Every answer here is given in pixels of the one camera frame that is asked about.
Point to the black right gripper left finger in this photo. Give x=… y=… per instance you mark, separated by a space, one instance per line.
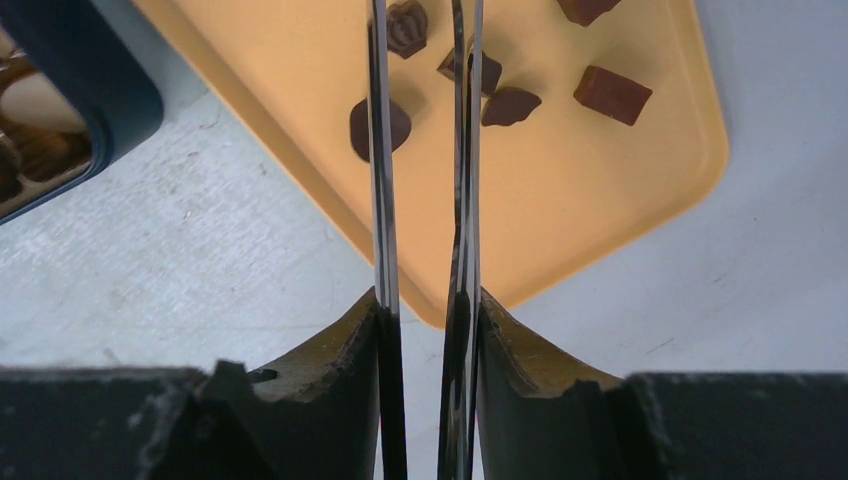
x=318 y=418

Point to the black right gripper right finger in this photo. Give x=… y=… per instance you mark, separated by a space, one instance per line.
x=545 y=414

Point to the dark heart chocolate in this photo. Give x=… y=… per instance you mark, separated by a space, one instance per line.
x=359 y=123

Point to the dark leaf chocolate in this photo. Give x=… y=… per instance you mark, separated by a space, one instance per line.
x=509 y=105

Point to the brown rectangular chocolate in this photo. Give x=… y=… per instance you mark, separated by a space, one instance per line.
x=585 y=12
x=612 y=95

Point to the dark diamond chocolate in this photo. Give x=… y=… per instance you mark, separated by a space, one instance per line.
x=491 y=72

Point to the blue chocolate box with insert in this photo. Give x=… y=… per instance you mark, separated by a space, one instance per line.
x=74 y=99

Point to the dark crown chocolate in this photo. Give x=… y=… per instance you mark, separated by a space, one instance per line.
x=407 y=25

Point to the white round chocolate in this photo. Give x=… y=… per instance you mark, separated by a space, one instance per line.
x=33 y=100

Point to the yellow plastic tray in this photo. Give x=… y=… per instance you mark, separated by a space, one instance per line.
x=558 y=191

